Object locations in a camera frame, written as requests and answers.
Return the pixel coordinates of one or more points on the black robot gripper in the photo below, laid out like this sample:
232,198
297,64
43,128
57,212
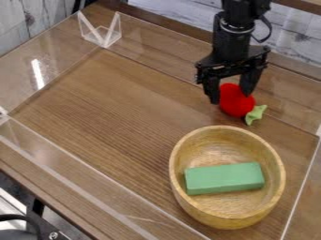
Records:
233,56

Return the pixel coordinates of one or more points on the red plush strawberry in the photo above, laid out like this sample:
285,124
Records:
240,106

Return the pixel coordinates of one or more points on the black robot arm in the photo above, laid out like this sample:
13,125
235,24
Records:
255,9

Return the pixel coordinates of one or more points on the wooden oval bowl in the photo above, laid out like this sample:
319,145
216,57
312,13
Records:
219,145

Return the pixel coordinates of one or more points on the green rectangular block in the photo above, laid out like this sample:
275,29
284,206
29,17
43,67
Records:
224,178

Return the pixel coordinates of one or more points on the clear acrylic corner bracket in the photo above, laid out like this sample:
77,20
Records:
102,35

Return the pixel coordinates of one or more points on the clear acrylic tray wall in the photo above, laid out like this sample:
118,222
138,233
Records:
103,208

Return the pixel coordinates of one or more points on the black table leg bracket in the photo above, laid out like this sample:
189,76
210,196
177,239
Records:
49,231

